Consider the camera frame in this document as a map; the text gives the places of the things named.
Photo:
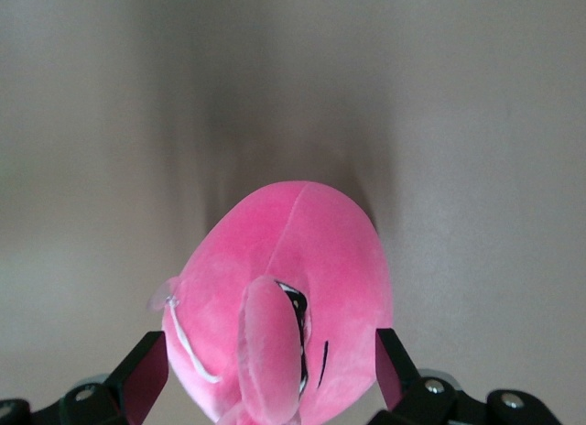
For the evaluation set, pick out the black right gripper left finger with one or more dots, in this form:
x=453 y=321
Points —
x=137 y=379

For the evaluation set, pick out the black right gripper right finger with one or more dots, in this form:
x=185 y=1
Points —
x=403 y=393

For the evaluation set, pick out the pink plush toy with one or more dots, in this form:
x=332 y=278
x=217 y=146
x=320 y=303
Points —
x=293 y=242

